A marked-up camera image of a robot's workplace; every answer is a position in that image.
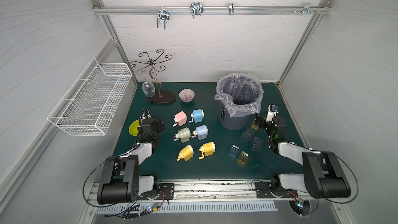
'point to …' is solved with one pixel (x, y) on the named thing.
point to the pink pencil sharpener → (180, 118)
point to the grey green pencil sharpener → (183, 135)
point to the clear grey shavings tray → (257, 143)
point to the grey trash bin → (235, 123)
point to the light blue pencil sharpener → (197, 115)
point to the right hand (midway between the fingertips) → (267, 113)
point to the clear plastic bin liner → (242, 94)
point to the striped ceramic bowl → (186, 95)
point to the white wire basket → (89, 105)
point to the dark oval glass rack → (159, 97)
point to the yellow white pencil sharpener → (207, 149)
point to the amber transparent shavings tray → (243, 158)
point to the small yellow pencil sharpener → (186, 153)
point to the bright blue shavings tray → (233, 152)
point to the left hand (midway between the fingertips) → (153, 121)
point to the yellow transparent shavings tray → (254, 126)
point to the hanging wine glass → (148, 89)
